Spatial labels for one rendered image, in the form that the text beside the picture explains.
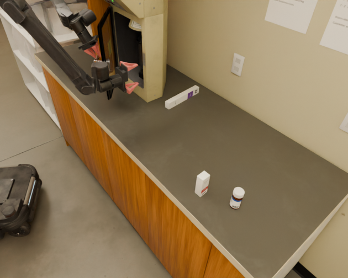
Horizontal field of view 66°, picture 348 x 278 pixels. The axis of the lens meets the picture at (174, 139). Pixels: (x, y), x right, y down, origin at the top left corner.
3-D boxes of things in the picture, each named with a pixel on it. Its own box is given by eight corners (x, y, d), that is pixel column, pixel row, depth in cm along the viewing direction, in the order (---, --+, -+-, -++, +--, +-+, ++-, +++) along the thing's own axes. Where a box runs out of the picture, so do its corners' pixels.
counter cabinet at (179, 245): (125, 119, 295) (117, 38, 235) (290, 271, 181) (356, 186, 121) (66, 145, 262) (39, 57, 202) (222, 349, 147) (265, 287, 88)
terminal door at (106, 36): (117, 74, 170) (110, 5, 143) (109, 101, 147) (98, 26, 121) (116, 74, 170) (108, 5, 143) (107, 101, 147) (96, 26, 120)
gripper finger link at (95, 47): (94, 58, 144) (83, 42, 138) (105, 52, 143) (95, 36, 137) (91, 63, 139) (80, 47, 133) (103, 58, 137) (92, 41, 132)
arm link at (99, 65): (83, 84, 123) (82, 94, 117) (79, 59, 115) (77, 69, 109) (110, 83, 125) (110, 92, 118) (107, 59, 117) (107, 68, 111)
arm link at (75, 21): (66, 22, 128) (70, 21, 125) (77, 15, 131) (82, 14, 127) (75, 36, 133) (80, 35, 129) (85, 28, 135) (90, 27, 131)
